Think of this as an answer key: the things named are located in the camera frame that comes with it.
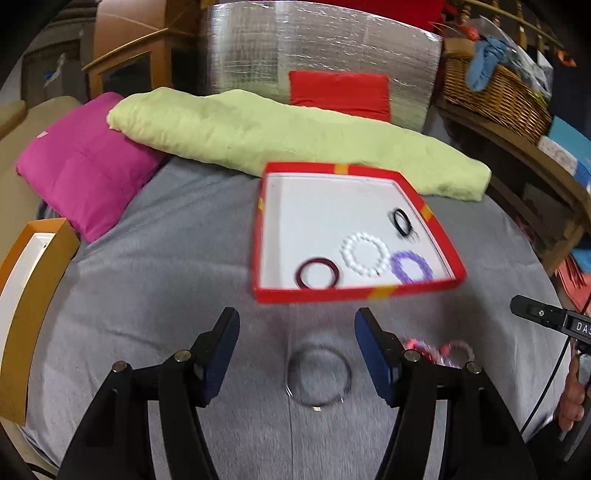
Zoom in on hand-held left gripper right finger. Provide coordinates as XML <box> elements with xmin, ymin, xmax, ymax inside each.
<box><xmin>354</xmin><ymin>308</ymin><xmax>539</xmax><ymax>480</ymax></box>

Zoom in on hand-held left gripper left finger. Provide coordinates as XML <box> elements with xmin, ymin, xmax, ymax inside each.
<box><xmin>58</xmin><ymin>307</ymin><xmax>241</xmax><ymax>480</ymax></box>

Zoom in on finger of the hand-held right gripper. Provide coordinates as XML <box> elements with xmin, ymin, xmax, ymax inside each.
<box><xmin>510</xmin><ymin>295</ymin><xmax>571</xmax><ymax>334</ymax></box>

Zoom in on silver wire bangle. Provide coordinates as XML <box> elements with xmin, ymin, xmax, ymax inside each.
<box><xmin>285</xmin><ymin>347</ymin><xmax>352</xmax><ymax>412</ymax></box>

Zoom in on red cardboard box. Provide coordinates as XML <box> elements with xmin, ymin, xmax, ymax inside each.
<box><xmin>252</xmin><ymin>161</ymin><xmax>468</xmax><ymax>305</ymax></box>

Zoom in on person's right hand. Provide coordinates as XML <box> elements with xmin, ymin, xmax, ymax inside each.
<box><xmin>557</xmin><ymin>354</ymin><xmax>591</xmax><ymax>432</ymax></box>

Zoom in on red paper sheets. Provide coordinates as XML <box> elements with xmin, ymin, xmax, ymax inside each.
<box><xmin>551</xmin><ymin>251</ymin><xmax>591</xmax><ymax>315</ymax></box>

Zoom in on grey bed sheet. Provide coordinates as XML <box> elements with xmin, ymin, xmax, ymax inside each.
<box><xmin>21</xmin><ymin>156</ymin><xmax>562</xmax><ymax>480</ymax></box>

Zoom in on dark red bangle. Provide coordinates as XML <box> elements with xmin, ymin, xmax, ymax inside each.
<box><xmin>295</xmin><ymin>257</ymin><xmax>341</xmax><ymax>291</ymax></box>

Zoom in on wooden shelf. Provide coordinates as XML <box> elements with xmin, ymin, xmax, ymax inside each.
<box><xmin>434</xmin><ymin>99</ymin><xmax>591</xmax><ymax>278</ymax></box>

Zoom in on light blue box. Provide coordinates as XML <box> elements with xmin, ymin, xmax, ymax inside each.
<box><xmin>537</xmin><ymin>115</ymin><xmax>591</xmax><ymax>186</ymax></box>

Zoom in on orange cardboard box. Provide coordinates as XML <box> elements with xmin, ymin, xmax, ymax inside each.
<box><xmin>0</xmin><ymin>218</ymin><xmax>81</xmax><ymax>426</ymax></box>

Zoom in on wicker basket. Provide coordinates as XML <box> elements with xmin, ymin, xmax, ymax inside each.
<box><xmin>442</xmin><ymin>50</ymin><xmax>554</xmax><ymax>147</ymax></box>

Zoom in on light green pillow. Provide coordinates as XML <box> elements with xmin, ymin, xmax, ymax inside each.
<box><xmin>106</xmin><ymin>88</ymin><xmax>492</xmax><ymax>203</ymax></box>

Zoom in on magenta pillow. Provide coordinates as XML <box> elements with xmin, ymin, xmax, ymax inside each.
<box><xmin>15</xmin><ymin>91</ymin><xmax>170</xmax><ymax>243</ymax></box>

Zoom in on blue cloth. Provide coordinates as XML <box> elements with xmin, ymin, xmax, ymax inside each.
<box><xmin>466</xmin><ymin>37</ymin><xmax>514</xmax><ymax>93</ymax></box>

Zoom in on clear plastic bag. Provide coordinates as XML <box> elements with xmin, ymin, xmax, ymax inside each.
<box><xmin>478</xmin><ymin>16</ymin><xmax>555</xmax><ymax>95</ymax></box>

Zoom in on red cushion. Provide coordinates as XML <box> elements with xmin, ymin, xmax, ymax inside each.
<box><xmin>288</xmin><ymin>71</ymin><xmax>392</xmax><ymax>124</ymax></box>

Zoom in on wooden banister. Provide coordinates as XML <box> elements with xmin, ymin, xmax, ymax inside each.
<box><xmin>443</xmin><ymin>0</ymin><xmax>578</xmax><ymax>66</ymax></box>

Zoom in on silver foil insulation mat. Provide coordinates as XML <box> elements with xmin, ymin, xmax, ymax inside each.
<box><xmin>199</xmin><ymin>0</ymin><xmax>444</xmax><ymax>136</ymax></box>

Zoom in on red cloth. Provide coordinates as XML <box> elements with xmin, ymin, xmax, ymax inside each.
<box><xmin>318</xmin><ymin>0</ymin><xmax>447</xmax><ymax>34</ymax></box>

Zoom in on wooden cabinet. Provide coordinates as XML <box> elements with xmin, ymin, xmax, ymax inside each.
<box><xmin>82</xmin><ymin>0</ymin><xmax>209</xmax><ymax>100</ymax></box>

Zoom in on hot pink bead bracelet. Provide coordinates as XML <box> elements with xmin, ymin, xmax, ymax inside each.
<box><xmin>401</xmin><ymin>338</ymin><xmax>441</xmax><ymax>366</ymax></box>

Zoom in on black cable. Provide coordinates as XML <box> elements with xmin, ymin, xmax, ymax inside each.
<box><xmin>519</xmin><ymin>339</ymin><xmax>576</xmax><ymax>437</ymax></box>

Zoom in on light pink bead bracelet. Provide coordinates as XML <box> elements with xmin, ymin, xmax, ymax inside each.
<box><xmin>438</xmin><ymin>340</ymin><xmax>476</xmax><ymax>370</ymax></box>

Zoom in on purple bead bracelet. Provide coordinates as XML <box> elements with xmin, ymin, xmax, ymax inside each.
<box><xmin>389</xmin><ymin>250</ymin><xmax>434</xmax><ymax>285</ymax></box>

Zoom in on white bead bracelet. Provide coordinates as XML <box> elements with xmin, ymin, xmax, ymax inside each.
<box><xmin>339</xmin><ymin>232</ymin><xmax>389</xmax><ymax>278</ymax></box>

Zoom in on black bracelet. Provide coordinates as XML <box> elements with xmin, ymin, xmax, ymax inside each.
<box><xmin>390</xmin><ymin>209</ymin><xmax>419</xmax><ymax>241</ymax></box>

